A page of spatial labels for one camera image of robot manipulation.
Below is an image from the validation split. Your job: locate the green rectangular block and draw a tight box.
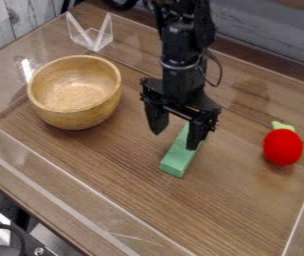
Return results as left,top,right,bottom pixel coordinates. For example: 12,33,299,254
159,124,199,178

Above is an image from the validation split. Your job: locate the red plush strawberry toy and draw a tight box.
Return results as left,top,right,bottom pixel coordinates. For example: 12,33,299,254
263,121,304,166

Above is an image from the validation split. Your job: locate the black metal equipment base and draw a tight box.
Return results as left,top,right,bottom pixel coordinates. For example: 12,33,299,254
0,224,60,256

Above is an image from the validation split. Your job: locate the clear acrylic tray wall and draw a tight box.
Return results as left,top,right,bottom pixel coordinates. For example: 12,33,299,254
0,129,195,256

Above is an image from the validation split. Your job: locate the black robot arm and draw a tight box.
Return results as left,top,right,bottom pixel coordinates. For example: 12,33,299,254
141,0,222,150

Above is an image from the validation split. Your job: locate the wooden bowl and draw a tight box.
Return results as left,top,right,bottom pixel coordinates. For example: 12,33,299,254
27,55,122,130

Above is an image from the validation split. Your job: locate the clear acrylic corner bracket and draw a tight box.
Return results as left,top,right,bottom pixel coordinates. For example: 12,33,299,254
66,12,114,52

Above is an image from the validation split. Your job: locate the black cable loop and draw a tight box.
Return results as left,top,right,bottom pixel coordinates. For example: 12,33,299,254
0,223,28,256

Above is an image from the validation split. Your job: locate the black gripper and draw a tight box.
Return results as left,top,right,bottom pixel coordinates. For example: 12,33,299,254
141,57,222,150

